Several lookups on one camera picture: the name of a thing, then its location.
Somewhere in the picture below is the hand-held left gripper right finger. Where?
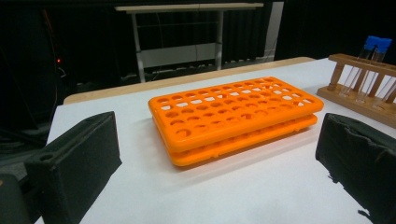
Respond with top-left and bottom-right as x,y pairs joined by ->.
315,112 -> 396,224

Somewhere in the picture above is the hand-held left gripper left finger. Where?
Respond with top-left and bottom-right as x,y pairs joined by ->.
23,110 -> 123,224

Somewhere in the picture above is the wooden test tube rack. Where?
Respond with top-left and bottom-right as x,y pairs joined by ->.
316,53 -> 396,129

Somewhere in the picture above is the blue-capped clear test tube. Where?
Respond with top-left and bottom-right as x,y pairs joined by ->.
339,35 -> 382,97
355,36 -> 393,105

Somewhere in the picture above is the orange plastic test tube rack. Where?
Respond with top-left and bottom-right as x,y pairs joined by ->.
148,76 -> 325,167

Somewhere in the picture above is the white table cover sheet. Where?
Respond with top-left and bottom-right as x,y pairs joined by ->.
34,57 -> 396,224

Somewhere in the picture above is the white metal desk frame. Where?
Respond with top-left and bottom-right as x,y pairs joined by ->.
114,2 -> 265,83

